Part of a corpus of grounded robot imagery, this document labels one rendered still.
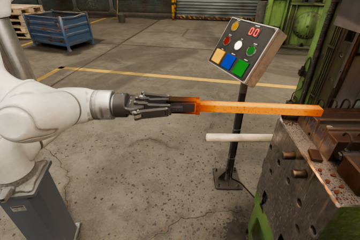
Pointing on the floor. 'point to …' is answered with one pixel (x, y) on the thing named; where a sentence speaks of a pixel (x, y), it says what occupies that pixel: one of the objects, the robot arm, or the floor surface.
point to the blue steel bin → (59, 28)
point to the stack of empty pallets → (19, 25)
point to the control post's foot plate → (219, 177)
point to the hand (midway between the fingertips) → (182, 105)
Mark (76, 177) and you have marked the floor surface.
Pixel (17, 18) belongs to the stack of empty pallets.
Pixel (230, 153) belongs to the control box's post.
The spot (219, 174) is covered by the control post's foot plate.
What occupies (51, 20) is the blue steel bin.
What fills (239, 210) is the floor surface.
